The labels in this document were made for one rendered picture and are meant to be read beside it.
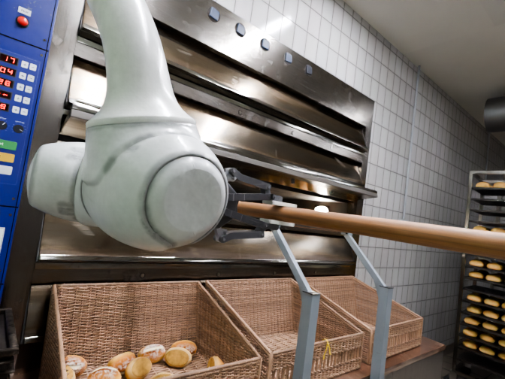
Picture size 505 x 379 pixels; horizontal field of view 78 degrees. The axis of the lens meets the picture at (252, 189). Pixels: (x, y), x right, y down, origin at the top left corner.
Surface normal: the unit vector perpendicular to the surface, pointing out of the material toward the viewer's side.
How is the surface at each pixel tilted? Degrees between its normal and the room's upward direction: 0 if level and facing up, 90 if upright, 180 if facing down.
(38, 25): 90
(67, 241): 70
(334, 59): 90
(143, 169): 75
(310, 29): 90
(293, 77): 90
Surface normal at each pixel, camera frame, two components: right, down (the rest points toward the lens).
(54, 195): 0.07, 0.41
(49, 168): 0.14, -0.25
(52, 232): 0.64, -0.31
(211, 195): 0.61, 0.20
